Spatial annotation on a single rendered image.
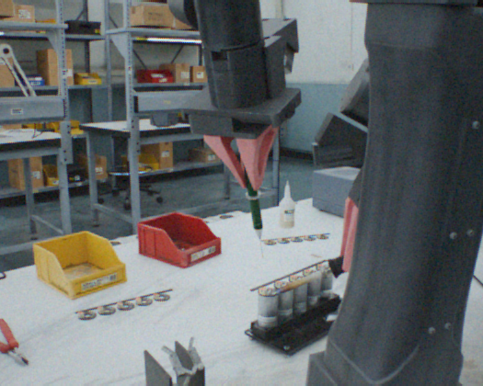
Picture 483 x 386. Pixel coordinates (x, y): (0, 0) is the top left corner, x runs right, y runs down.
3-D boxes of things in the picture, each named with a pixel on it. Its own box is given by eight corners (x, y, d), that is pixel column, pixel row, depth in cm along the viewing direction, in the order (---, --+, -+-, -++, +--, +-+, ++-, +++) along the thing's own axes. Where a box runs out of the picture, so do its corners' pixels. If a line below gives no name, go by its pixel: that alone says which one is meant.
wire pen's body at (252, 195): (248, 230, 55) (233, 140, 50) (254, 221, 57) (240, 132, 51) (261, 232, 55) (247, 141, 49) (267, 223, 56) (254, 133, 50)
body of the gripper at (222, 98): (213, 99, 54) (202, 31, 50) (304, 106, 49) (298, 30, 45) (180, 125, 49) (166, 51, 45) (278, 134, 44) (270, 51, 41)
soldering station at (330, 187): (391, 216, 117) (394, 175, 114) (356, 224, 110) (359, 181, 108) (345, 203, 129) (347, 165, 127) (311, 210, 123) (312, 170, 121)
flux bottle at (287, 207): (291, 229, 107) (293, 183, 105) (276, 227, 108) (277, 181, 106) (296, 224, 110) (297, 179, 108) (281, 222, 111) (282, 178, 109)
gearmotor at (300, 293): (310, 314, 66) (311, 278, 64) (297, 320, 64) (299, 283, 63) (295, 308, 67) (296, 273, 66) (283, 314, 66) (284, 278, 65)
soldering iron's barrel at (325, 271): (283, 298, 59) (334, 277, 59) (278, 287, 59) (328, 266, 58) (282, 293, 61) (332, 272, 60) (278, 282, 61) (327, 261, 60)
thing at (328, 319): (323, 300, 73) (323, 293, 72) (364, 316, 67) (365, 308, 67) (243, 338, 62) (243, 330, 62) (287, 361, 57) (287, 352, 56)
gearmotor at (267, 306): (281, 328, 62) (282, 290, 61) (268, 335, 60) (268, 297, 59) (267, 322, 64) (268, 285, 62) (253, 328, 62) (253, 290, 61)
